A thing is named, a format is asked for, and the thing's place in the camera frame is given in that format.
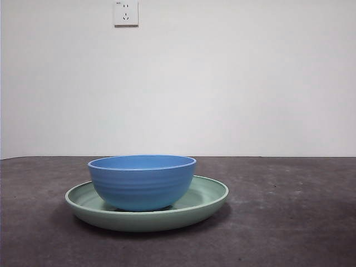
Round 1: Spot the blue ribbed bowl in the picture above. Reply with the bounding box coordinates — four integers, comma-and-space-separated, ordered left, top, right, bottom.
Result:
87, 155, 197, 211

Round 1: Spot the white wall socket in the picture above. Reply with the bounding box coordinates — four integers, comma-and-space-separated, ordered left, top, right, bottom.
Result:
113, 0, 139, 28

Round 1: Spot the pale green plate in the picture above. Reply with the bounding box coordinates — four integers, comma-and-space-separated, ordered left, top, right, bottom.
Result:
65, 175, 230, 233

